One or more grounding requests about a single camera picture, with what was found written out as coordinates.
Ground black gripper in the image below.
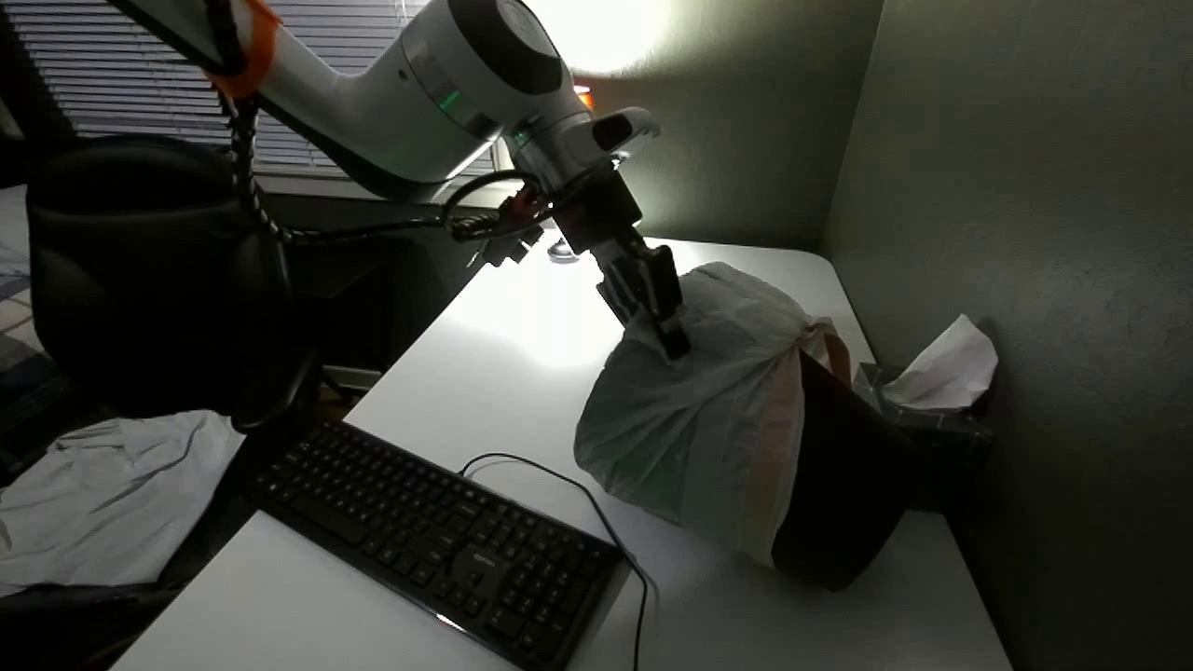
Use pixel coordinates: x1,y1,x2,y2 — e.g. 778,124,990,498
542,160,694,365

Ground white plastic bin liner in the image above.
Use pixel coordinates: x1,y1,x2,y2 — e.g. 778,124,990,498
570,258,859,570

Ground black waste bin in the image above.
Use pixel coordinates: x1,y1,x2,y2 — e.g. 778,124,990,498
766,349,925,597

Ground white tissue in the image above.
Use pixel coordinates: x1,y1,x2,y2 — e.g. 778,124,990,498
875,314,1002,412

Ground black computer keyboard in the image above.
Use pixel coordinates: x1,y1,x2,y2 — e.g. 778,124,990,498
249,418,633,671

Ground black office chair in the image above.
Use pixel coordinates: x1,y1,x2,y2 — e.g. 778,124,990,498
23,130,318,427

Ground white window blinds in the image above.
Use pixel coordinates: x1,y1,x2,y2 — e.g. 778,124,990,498
0,0,514,182

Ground white cloth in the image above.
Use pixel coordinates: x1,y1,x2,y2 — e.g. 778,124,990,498
0,405,249,600

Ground black keyboard cable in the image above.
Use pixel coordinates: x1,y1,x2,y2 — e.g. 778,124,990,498
456,446,665,671

